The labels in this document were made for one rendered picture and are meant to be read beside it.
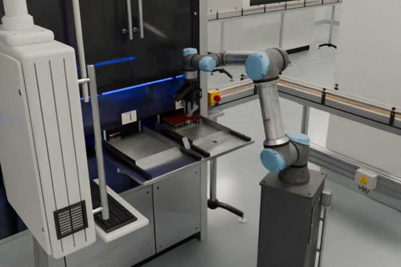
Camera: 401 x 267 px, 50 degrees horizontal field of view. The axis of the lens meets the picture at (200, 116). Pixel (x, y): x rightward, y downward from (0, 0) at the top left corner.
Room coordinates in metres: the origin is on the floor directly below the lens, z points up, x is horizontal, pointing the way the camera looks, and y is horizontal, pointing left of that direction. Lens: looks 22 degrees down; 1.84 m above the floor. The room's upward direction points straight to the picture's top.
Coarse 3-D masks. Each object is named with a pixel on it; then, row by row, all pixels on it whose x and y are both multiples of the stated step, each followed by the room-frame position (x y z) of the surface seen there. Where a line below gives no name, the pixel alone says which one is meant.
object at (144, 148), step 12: (144, 132) 2.19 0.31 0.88; (156, 132) 2.11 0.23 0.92; (108, 144) 1.99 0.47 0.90; (120, 144) 2.04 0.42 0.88; (132, 144) 2.04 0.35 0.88; (144, 144) 2.04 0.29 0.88; (156, 144) 2.03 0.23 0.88; (168, 144) 2.03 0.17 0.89; (132, 156) 1.90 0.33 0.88; (144, 156) 1.90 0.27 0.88; (156, 156) 1.86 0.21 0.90
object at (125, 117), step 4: (128, 112) 2.07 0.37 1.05; (132, 112) 2.08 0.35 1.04; (124, 116) 2.05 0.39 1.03; (128, 116) 2.07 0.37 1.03; (132, 116) 2.08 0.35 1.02; (136, 116) 2.10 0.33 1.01; (124, 120) 2.05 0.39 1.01; (128, 120) 2.07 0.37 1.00; (132, 120) 2.08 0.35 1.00; (136, 120) 2.10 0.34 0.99
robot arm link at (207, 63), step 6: (198, 54) 2.15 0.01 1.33; (210, 54) 2.15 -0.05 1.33; (192, 60) 2.12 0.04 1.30; (198, 60) 2.10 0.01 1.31; (204, 60) 2.07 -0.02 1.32; (210, 60) 2.07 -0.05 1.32; (216, 60) 2.13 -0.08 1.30; (192, 66) 2.13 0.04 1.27; (198, 66) 2.09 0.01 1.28; (204, 66) 2.06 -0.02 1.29; (210, 66) 2.07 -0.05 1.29; (216, 66) 2.14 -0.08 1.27
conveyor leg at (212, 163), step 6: (216, 120) 2.65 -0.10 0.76; (210, 162) 2.65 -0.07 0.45; (216, 162) 2.66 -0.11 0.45; (210, 168) 2.65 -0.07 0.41; (216, 168) 2.66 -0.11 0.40; (210, 174) 2.65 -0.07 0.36; (216, 174) 2.66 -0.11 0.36; (210, 180) 2.65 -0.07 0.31; (216, 180) 2.66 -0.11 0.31; (210, 186) 2.65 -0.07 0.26; (216, 186) 2.66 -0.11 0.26; (210, 192) 2.65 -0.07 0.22; (216, 192) 2.66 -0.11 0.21; (210, 198) 2.65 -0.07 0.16; (216, 198) 2.66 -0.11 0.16
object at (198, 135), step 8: (208, 120) 2.30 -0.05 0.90; (160, 128) 2.23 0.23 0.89; (168, 128) 2.17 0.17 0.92; (192, 128) 2.24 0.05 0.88; (200, 128) 2.24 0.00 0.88; (208, 128) 2.24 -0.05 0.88; (216, 128) 2.24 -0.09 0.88; (224, 128) 2.20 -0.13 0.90; (184, 136) 2.06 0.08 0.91; (192, 136) 2.13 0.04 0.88; (200, 136) 2.13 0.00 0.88; (208, 136) 2.07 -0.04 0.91; (216, 136) 2.11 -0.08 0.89
